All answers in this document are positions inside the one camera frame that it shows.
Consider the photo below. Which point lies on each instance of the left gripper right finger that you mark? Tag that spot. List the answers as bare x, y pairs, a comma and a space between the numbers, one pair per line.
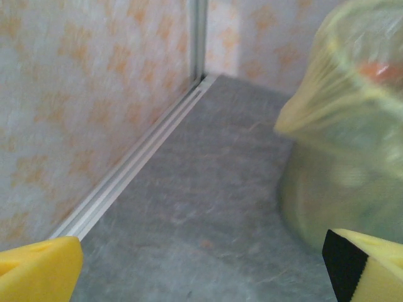
378, 273

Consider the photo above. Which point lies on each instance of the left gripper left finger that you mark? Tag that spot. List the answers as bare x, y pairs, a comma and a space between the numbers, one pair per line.
37, 270

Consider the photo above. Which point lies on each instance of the orange soda bottle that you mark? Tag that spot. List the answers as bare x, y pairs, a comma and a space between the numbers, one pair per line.
376, 70

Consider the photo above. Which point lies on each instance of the translucent plastic bin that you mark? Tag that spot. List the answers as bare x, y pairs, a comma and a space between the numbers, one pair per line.
330, 188

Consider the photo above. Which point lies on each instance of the yellow-lined trash bin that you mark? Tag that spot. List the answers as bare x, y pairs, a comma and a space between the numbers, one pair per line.
315, 104

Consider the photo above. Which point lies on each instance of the aluminium table side rail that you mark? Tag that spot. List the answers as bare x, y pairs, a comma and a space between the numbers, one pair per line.
134, 160

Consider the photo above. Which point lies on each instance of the aluminium frame post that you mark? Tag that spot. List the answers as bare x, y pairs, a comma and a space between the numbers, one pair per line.
198, 37

